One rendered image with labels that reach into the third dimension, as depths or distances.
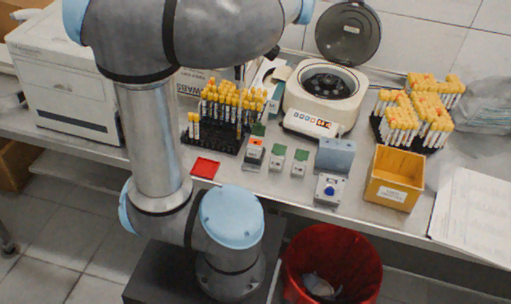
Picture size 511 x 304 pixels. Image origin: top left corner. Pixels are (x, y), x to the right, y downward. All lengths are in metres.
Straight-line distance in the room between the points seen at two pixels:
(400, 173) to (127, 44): 0.96
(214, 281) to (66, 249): 1.40
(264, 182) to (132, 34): 0.78
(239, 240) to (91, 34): 0.41
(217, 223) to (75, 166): 1.47
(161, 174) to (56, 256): 1.54
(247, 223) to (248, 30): 0.37
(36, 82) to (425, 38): 1.21
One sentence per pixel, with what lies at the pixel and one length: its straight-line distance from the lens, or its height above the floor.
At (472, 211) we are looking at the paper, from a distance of 1.33.
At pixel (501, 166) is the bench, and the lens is 1.53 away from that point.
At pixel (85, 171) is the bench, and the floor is 0.27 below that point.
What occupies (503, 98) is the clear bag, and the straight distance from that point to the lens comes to 1.58.
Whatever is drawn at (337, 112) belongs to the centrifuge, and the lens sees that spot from 1.33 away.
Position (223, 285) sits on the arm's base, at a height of 0.99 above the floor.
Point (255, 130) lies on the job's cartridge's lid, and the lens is 1.23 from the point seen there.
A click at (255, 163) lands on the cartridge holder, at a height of 0.89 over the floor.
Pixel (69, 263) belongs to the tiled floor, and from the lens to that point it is 2.18.
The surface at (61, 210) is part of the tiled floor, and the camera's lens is 2.37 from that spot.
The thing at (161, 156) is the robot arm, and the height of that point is 1.30.
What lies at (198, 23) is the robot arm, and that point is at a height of 1.55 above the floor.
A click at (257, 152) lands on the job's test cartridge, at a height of 0.93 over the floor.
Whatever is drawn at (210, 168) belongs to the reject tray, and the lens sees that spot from 1.24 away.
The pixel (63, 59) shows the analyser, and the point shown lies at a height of 1.15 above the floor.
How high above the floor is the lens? 1.79
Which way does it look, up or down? 44 degrees down
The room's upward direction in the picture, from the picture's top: 6 degrees clockwise
